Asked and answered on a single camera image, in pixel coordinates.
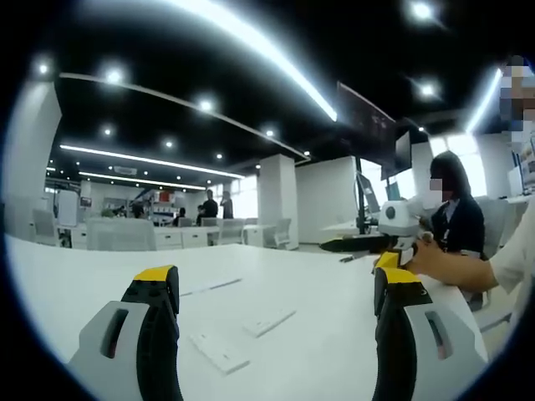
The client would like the desk computer monitor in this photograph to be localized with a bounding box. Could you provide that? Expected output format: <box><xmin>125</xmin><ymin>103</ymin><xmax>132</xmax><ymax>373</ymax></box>
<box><xmin>354</xmin><ymin>170</ymin><xmax>384</xmax><ymax>227</ymax></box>

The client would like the large dark hanging screen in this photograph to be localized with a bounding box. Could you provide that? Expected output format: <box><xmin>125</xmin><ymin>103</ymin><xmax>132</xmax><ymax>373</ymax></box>
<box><xmin>336</xmin><ymin>80</ymin><xmax>398</xmax><ymax>169</ymax></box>

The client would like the person in white shirt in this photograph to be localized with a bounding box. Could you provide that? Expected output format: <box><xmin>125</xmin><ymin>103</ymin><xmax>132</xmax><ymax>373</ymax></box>
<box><xmin>489</xmin><ymin>208</ymin><xmax>535</xmax><ymax>343</ymax></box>

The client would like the white socket holder cover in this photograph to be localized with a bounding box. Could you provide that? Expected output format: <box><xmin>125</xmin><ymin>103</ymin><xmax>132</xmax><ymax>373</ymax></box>
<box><xmin>242</xmin><ymin>308</ymin><xmax>298</xmax><ymax>339</ymax></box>

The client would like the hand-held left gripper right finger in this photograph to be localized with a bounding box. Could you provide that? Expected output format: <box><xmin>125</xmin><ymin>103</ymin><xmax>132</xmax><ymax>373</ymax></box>
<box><xmin>371</xmin><ymin>266</ymin><xmax>490</xmax><ymax>401</ymax></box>

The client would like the thin white plastic strip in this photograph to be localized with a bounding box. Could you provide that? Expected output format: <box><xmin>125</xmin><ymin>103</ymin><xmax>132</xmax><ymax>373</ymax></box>
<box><xmin>179</xmin><ymin>277</ymin><xmax>244</xmax><ymax>298</ymax></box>

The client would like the person's right hand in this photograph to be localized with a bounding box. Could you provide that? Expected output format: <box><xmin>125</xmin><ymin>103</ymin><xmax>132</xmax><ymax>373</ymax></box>
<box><xmin>406</xmin><ymin>231</ymin><xmax>452</xmax><ymax>286</ymax></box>

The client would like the white shelf with red boxes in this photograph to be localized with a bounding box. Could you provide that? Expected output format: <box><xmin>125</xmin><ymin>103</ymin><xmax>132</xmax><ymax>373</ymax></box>
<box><xmin>135</xmin><ymin>188</ymin><xmax>179</xmax><ymax>227</ymax></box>

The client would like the white standing board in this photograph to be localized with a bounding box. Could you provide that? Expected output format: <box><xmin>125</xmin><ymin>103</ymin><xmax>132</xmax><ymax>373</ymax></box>
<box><xmin>58</xmin><ymin>191</ymin><xmax>79</xmax><ymax>227</ymax></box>

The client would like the long bright ceiling light strip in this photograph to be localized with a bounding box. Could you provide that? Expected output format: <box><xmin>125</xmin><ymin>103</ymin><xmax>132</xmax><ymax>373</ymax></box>
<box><xmin>89</xmin><ymin>0</ymin><xmax>339</xmax><ymax>123</ymax></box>

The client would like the white mesh office chair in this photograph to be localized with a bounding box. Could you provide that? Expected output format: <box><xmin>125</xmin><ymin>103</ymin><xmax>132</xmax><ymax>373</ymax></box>
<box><xmin>32</xmin><ymin>208</ymin><xmax>60</xmax><ymax>248</ymax></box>
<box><xmin>84</xmin><ymin>217</ymin><xmax>158</xmax><ymax>252</ymax></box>
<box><xmin>273</xmin><ymin>217</ymin><xmax>293</xmax><ymax>250</ymax></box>
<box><xmin>217</xmin><ymin>218</ymin><xmax>246</xmax><ymax>246</ymax></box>

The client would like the large white square pillar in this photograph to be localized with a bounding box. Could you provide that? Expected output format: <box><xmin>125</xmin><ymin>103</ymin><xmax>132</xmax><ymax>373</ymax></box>
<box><xmin>3</xmin><ymin>78</ymin><xmax>62</xmax><ymax>244</ymax></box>

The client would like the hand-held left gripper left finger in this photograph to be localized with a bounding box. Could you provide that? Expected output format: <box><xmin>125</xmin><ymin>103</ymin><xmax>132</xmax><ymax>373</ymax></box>
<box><xmin>65</xmin><ymin>264</ymin><xmax>183</xmax><ymax>401</ymax></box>

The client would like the grey office chair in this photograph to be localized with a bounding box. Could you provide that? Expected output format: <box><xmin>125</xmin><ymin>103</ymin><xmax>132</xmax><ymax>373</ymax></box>
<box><xmin>475</xmin><ymin>197</ymin><xmax>510</xmax><ymax>252</ymax></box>

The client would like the dark hanging monitor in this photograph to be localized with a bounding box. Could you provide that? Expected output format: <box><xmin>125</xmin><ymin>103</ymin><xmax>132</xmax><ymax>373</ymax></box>
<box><xmin>394</xmin><ymin>130</ymin><xmax>414</xmax><ymax>171</ymax></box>

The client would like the white office desk row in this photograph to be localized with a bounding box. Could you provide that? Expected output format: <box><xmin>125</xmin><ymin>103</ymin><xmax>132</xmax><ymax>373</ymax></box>
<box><xmin>58</xmin><ymin>224</ymin><xmax>261</xmax><ymax>251</ymax></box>

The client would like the white socket holder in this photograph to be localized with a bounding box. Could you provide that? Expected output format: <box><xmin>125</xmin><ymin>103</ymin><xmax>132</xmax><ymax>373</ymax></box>
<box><xmin>190</xmin><ymin>329</ymin><xmax>252</xmax><ymax>375</ymax></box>

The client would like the thin ceiling light strip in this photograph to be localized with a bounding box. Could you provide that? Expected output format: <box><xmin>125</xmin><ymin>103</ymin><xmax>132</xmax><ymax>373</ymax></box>
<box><xmin>59</xmin><ymin>144</ymin><xmax>245</xmax><ymax>180</ymax></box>
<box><xmin>464</xmin><ymin>67</ymin><xmax>504</xmax><ymax>135</ymax></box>
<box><xmin>78</xmin><ymin>170</ymin><xmax>196</xmax><ymax>191</ymax></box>

